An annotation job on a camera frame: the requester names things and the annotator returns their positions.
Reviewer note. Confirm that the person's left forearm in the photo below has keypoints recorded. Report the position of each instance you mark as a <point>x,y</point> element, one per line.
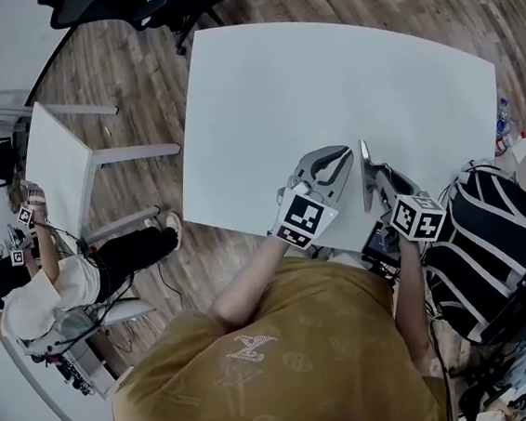
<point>252,285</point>

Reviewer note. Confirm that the person's right forearm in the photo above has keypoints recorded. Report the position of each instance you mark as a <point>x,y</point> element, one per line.
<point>413,301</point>

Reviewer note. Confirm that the red capped plastic bottle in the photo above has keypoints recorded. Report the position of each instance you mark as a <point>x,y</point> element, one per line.
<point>510,141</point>

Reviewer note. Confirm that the person's mustard patterned shirt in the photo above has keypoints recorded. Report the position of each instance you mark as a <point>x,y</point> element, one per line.
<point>280,371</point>

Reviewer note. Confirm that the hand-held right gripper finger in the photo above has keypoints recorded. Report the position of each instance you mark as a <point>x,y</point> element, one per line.
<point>367,175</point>
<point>405,183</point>

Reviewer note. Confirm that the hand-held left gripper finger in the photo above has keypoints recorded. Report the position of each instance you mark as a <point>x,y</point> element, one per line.
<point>342,175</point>
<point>331,150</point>

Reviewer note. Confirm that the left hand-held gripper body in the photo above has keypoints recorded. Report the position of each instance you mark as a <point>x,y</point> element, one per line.
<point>303,217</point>

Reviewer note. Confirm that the black device with screen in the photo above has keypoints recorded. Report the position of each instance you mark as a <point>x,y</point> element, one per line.
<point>378,244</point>

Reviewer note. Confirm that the clear plastic water bottle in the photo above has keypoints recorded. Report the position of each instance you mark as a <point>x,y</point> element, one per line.
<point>504,114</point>

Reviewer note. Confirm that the small white table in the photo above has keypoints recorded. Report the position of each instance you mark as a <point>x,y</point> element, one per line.
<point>58,156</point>

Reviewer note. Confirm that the white paper sheet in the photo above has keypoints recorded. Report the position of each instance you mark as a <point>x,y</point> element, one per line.
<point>522,149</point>

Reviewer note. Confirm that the black white striped backpack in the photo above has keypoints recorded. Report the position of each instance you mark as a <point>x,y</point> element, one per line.
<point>487,256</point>

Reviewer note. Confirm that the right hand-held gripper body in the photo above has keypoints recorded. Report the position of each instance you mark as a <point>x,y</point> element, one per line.
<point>420,218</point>

